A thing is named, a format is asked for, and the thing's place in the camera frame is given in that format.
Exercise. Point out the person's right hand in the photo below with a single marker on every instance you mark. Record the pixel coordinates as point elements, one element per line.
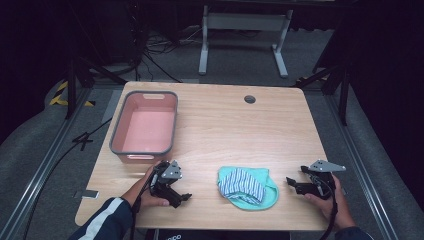
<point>338,208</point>

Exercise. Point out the metal floor rail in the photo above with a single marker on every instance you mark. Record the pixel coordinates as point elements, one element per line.
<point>363,173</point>
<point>36,176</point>

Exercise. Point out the grey tape piece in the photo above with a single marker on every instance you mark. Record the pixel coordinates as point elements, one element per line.
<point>87,194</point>

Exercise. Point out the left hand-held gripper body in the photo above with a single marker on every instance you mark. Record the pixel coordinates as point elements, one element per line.
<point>165,181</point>

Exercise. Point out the person's left hand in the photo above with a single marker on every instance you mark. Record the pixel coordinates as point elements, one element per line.
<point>143,196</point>

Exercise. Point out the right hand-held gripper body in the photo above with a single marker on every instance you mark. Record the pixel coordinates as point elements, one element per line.
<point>321,186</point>

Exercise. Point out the black metal stand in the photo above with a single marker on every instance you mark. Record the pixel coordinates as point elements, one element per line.
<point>343,96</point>
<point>71,90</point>

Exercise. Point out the black device with white print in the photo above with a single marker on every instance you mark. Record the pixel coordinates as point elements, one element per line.
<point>220,235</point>

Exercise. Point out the black tape cross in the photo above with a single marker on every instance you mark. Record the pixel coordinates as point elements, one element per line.
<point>83,140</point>

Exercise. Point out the white metal desk frame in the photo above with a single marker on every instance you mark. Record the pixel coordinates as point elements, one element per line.
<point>246,21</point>

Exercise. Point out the pink basin with grey rim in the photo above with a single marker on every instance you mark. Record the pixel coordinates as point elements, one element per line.
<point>146,128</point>

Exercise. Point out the teal striped cloth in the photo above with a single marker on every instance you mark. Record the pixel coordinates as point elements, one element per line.
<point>245,186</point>

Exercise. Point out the yellow and black floor tape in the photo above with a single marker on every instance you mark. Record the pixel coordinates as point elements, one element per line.
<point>56,99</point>

